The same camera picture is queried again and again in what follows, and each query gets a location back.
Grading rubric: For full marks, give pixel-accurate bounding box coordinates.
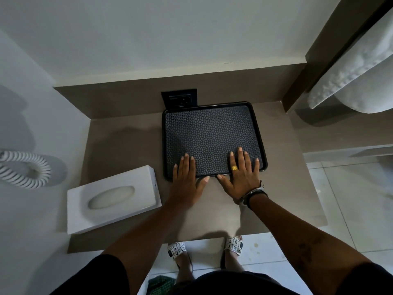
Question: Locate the white printed slipper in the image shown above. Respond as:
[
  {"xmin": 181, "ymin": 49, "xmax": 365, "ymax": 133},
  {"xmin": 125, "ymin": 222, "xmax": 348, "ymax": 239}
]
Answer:
[
  {"xmin": 225, "ymin": 236, "xmax": 244, "ymax": 257},
  {"xmin": 167, "ymin": 241, "xmax": 187, "ymax": 260}
]

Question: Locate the white folded towel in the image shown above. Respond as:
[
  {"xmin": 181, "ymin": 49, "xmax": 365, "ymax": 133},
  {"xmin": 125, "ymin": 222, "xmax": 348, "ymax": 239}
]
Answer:
[{"xmin": 308, "ymin": 15, "xmax": 393, "ymax": 110}]

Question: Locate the white tissue box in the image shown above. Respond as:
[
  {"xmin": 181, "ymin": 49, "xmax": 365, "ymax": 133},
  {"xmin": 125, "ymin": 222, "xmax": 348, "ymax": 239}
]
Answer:
[{"xmin": 67, "ymin": 165, "xmax": 162, "ymax": 235}]

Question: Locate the person's left foot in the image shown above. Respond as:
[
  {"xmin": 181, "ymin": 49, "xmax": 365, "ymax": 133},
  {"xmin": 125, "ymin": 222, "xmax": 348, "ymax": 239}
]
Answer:
[{"xmin": 176, "ymin": 251, "xmax": 194, "ymax": 284}]

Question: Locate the black shirt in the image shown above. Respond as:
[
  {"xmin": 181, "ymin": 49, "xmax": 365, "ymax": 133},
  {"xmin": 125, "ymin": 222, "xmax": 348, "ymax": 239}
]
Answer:
[{"xmin": 51, "ymin": 254, "xmax": 393, "ymax": 295}]

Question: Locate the white printed right slipper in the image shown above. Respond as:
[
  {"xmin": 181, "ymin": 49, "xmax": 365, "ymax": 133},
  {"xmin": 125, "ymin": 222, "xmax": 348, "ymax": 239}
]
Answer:
[{"xmin": 225, "ymin": 236, "xmax": 244, "ymax": 257}]

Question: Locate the black wall socket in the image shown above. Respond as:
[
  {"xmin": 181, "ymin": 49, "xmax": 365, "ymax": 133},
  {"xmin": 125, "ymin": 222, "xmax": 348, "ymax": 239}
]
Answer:
[{"xmin": 161, "ymin": 88, "xmax": 198, "ymax": 110}]

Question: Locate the person's left forearm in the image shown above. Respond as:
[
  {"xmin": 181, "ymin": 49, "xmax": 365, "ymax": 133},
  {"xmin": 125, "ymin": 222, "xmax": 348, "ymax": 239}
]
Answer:
[{"xmin": 101, "ymin": 203, "xmax": 192, "ymax": 295}]

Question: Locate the person's right foot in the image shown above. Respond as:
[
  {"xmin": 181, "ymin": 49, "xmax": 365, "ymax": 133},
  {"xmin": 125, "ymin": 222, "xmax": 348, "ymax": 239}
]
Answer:
[{"xmin": 220, "ymin": 247, "xmax": 245, "ymax": 273}]

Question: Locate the person's foot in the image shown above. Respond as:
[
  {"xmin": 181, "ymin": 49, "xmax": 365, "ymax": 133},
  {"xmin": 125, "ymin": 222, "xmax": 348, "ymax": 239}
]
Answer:
[
  {"xmin": 176, "ymin": 251, "xmax": 194, "ymax": 284},
  {"xmin": 220, "ymin": 247, "xmax": 245, "ymax": 273}
]

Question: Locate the silver bangle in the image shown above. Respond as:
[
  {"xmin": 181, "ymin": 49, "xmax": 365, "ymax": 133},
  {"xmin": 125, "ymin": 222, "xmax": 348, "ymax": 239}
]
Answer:
[{"xmin": 238, "ymin": 187, "xmax": 265, "ymax": 207}]

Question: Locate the white coiled phone cord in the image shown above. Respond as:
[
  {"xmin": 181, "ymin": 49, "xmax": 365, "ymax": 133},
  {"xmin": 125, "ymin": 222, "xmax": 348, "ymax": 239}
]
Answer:
[{"xmin": 0, "ymin": 150, "xmax": 52, "ymax": 190}]

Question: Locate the white printed left slipper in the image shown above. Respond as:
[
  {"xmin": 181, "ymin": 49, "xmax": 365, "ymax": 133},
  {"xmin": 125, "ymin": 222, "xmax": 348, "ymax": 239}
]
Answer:
[{"xmin": 167, "ymin": 241, "xmax": 187, "ymax": 260}]

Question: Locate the person's left hand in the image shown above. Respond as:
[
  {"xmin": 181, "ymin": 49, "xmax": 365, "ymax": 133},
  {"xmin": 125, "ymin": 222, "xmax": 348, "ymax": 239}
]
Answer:
[{"xmin": 168, "ymin": 153, "xmax": 210, "ymax": 210}]

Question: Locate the brown wooden panel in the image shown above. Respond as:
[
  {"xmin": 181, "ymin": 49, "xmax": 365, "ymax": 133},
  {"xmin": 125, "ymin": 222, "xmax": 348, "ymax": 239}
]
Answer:
[{"xmin": 281, "ymin": 0, "xmax": 393, "ymax": 113}]

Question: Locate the person's right hand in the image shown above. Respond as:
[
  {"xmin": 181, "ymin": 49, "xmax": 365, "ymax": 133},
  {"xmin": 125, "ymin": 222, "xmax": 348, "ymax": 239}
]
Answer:
[{"xmin": 216, "ymin": 147, "xmax": 262, "ymax": 204}]

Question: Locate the green patterned cloth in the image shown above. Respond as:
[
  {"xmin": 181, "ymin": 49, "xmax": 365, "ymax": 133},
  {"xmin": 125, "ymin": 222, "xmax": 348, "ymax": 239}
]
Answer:
[{"xmin": 148, "ymin": 275, "xmax": 176, "ymax": 295}]

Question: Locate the person's right forearm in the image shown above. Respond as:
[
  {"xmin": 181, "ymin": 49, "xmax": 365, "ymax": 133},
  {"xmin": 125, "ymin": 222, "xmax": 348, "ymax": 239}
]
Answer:
[{"xmin": 247, "ymin": 196, "xmax": 373, "ymax": 283}]

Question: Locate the black wrist band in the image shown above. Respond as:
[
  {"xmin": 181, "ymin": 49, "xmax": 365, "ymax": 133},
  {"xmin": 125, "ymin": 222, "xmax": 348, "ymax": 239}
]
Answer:
[{"xmin": 245, "ymin": 190, "xmax": 269, "ymax": 210}]

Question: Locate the white rolled towel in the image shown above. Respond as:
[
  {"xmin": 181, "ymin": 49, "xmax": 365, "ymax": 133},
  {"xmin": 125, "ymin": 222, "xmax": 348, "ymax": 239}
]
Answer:
[{"xmin": 334, "ymin": 66, "xmax": 393, "ymax": 114}]

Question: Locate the black patterned tray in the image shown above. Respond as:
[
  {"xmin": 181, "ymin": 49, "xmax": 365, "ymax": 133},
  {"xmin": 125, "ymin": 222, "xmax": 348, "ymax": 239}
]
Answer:
[{"xmin": 162, "ymin": 102, "xmax": 268, "ymax": 182}]

